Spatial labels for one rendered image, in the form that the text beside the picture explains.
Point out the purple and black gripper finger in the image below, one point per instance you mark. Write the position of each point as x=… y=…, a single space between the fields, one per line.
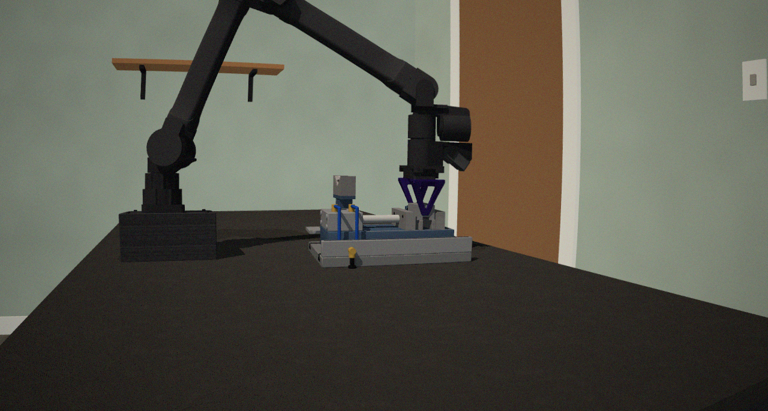
x=417 y=183
x=406 y=181

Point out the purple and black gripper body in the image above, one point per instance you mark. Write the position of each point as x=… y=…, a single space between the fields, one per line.
x=416 y=161

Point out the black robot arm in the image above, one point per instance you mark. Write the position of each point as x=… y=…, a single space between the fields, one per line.
x=169 y=150

